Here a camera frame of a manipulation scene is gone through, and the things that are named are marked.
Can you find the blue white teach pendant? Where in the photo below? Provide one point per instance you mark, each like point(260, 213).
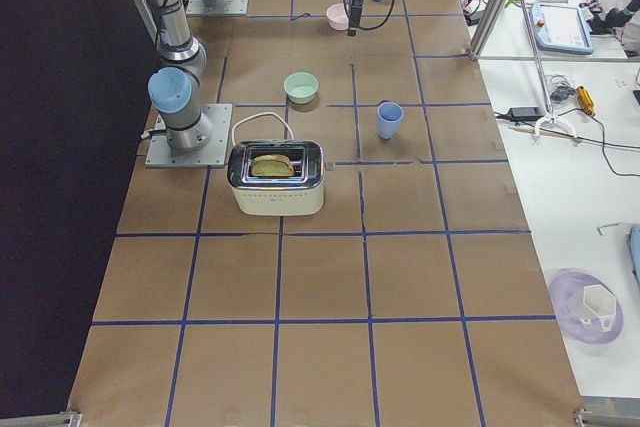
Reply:
point(560, 28)

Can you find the black power adapter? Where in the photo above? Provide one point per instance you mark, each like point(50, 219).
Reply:
point(525, 114)

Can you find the toast slice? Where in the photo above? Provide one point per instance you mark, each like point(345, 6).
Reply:
point(272, 166)

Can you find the green bowl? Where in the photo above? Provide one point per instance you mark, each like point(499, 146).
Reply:
point(301, 87)

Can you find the orange metal tool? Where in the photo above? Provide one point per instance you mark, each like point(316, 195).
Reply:
point(585, 101)

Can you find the white claw grabber stick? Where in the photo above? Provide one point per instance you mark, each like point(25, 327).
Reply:
point(550, 119)

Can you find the cream chrome toaster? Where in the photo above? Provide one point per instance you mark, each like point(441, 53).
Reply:
point(300, 195)

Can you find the purple plate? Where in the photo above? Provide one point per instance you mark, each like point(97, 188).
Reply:
point(564, 290)

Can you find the white hexagonal cup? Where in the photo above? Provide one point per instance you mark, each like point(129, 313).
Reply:
point(598, 308)

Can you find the pink bowl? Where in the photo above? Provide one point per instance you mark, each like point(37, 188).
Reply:
point(337, 18)

